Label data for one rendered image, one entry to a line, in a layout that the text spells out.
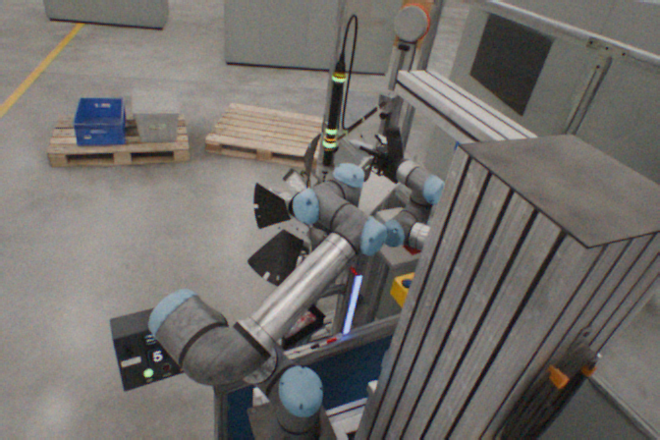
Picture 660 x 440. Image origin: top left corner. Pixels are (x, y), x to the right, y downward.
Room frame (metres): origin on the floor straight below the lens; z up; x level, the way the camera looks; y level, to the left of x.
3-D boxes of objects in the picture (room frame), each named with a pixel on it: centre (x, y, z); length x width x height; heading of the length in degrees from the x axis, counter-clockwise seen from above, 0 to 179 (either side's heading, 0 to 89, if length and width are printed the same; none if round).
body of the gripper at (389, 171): (1.29, -0.16, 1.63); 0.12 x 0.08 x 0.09; 43
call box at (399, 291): (1.37, -0.39, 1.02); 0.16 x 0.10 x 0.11; 123
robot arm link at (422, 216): (1.16, -0.26, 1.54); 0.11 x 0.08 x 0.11; 149
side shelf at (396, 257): (1.91, -0.35, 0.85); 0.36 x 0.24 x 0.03; 33
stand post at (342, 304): (1.81, -0.16, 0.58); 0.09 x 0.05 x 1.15; 33
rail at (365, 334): (1.16, -0.06, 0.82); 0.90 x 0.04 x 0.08; 123
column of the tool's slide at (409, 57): (2.18, -0.22, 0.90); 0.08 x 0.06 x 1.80; 68
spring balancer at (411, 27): (2.18, -0.22, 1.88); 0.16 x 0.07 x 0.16; 68
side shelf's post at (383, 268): (1.91, -0.35, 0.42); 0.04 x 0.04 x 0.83; 33
